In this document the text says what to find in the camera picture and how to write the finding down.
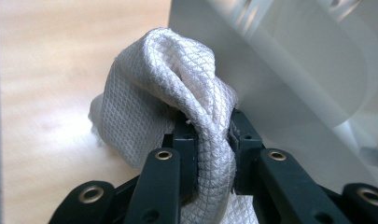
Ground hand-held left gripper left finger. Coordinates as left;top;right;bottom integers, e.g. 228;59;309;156
124;113;199;224

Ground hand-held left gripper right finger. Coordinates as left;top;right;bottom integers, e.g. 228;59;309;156
229;108;349;224

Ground white cloth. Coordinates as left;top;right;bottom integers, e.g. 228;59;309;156
88;27;259;224

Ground expandable grey metal bookend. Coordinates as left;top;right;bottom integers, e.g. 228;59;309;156
167;0;378;194

